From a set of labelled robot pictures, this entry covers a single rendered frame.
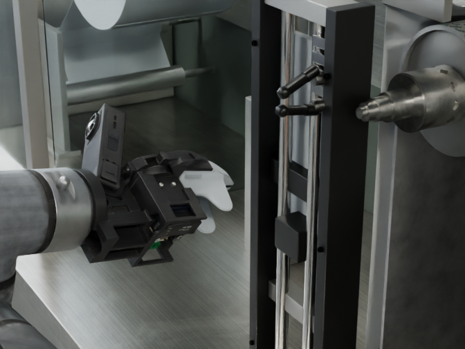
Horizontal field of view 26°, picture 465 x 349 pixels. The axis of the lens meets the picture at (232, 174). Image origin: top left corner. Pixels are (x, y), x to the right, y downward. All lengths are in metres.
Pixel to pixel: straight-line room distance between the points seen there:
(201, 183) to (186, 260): 0.66
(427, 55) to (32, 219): 0.49
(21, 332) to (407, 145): 0.56
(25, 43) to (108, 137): 0.66
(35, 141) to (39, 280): 0.23
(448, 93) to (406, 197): 0.20
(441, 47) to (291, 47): 0.16
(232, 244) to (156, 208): 0.78
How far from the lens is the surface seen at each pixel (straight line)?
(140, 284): 1.60
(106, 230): 0.91
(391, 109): 1.05
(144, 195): 0.95
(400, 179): 1.22
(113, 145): 0.97
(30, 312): 1.76
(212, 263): 1.65
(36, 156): 1.69
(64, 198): 0.89
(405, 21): 1.19
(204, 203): 1.06
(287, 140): 1.16
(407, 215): 1.25
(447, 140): 1.13
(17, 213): 0.86
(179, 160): 0.98
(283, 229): 1.18
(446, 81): 1.08
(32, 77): 1.64
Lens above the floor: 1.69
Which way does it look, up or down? 23 degrees down
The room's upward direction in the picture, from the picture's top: straight up
